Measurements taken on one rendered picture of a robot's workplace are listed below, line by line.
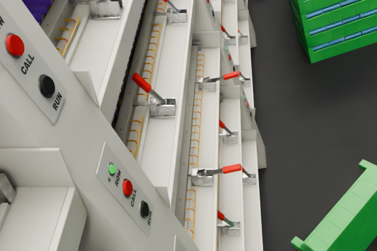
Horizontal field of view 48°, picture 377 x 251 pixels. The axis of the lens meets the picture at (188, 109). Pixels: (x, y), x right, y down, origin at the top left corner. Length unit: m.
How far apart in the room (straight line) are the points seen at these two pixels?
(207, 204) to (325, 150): 0.77
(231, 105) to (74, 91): 0.85
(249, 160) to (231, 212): 0.35
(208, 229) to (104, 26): 0.40
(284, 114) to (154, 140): 1.04
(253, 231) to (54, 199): 0.87
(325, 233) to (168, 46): 0.59
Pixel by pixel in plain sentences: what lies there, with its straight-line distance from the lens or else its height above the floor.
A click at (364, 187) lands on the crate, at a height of 0.20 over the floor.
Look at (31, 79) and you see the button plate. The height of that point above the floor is 1.01.
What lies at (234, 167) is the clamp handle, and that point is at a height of 0.57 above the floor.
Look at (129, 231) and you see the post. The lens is 0.46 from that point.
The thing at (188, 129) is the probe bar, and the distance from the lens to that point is 0.88.
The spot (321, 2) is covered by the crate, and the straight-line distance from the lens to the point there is 1.68.
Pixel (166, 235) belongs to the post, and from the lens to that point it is 0.55.
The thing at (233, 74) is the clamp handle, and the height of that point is 0.57.
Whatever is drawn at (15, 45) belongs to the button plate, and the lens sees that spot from 0.35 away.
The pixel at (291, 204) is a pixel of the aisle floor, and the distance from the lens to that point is 1.40.
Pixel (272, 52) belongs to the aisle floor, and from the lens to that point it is 1.93.
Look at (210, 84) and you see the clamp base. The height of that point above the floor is 0.56.
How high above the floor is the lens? 1.17
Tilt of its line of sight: 40 degrees down
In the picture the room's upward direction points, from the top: 27 degrees counter-clockwise
